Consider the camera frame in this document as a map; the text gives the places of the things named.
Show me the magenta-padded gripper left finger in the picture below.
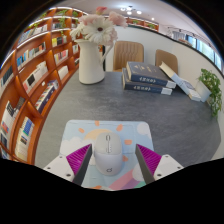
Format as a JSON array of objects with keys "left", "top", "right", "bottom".
[{"left": 43, "top": 144, "right": 94, "bottom": 187}]

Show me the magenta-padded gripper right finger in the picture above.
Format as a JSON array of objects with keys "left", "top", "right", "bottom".
[{"left": 134, "top": 144, "right": 184, "bottom": 185}]

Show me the white computer mouse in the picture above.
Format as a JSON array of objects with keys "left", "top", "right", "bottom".
[{"left": 93, "top": 132, "right": 124, "bottom": 177}]

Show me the pastel printed mouse pad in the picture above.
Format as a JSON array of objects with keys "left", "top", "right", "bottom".
[{"left": 59, "top": 119, "right": 155, "bottom": 191}]

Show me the thick white book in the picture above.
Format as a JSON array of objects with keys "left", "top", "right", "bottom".
[{"left": 159, "top": 61, "right": 198, "bottom": 97}]

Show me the green plant in white pot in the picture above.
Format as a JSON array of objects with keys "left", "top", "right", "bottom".
[{"left": 194, "top": 68, "right": 223, "bottom": 118}]

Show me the orange wooden bookshelf unit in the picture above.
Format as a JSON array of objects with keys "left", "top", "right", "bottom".
[{"left": 0, "top": 5, "right": 160, "bottom": 166}]

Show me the tan upholstered chair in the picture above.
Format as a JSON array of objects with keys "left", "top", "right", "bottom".
[
  {"left": 154, "top": 49, "right": 180, "bottom": 75},
  {"left": 112, "top": 40, "right": 145, "bottom": 73}
]

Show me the white vase with pink flowers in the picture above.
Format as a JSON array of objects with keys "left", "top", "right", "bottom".
[{"left": 69, "top": 6, "right": 129, "bottom": 85}]

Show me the window with curtains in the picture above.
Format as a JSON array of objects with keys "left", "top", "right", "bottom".
[{"left": 171, "top": 29, "right": 223, "bottom": 71}]

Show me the ceiling lamp with round bulbs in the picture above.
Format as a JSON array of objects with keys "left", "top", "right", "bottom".
[{"left": 119, "top": 4, "right": 143, "bottom": 16}]

